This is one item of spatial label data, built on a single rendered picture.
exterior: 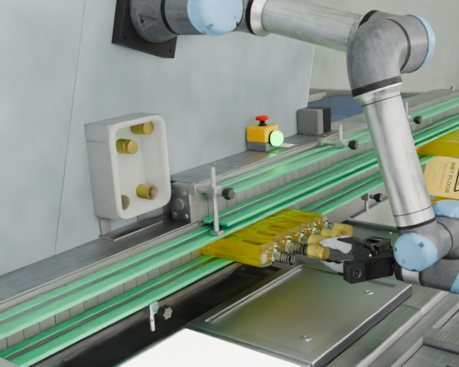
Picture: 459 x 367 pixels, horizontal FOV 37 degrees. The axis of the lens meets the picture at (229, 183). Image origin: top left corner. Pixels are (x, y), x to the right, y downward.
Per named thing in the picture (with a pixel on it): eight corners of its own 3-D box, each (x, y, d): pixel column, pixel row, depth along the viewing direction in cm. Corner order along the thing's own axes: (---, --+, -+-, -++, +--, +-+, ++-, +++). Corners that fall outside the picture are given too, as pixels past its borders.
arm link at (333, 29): (204, -24, 161) (414, 24, 130) (245, -25, 172) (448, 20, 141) (199, 28, 166) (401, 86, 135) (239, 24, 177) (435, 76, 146)
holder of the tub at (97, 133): (97, 237, 165) (119, 242, 160) (84, 124, 158) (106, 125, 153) (148, 218, 178) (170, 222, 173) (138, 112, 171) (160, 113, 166)
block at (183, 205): (170, 220, 175) (190, 224, 170) (166, 184, 172) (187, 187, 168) (179, 216, 177) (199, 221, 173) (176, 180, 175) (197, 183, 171)
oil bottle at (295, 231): (229, 239, 184) (296, 253, 171) (228, 219, 183) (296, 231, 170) (242, 234, 188) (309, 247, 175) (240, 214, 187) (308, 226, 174)
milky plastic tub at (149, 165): (95, 217, 163) (120, 222, 158) (84, 123, 158) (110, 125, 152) (147, 198, 176) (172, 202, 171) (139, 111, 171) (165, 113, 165)
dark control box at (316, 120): (296, 133, 227) (318, 135, 222) (296, 109, 225) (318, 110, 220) (310, 129, 234) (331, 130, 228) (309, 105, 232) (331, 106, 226)
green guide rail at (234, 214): (202, 222, 174) (227, 226, 169) (202, 218, 174) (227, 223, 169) (461, 113, 305) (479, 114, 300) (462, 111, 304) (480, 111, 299)
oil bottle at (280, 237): (215, 245, 180) (283, 261, 167) (213, 225, 178) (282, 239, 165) (229, 239, 184) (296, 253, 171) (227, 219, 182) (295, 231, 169)
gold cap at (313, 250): (306, 259, 164) (322, 263, 161) (305, 245, 163) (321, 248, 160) (314, 255, 166) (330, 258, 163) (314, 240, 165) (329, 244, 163)
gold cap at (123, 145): (114, 139, 163) (127, 140, 160) (125, 137, 166) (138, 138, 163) (115, 154, 164) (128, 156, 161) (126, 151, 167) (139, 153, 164)
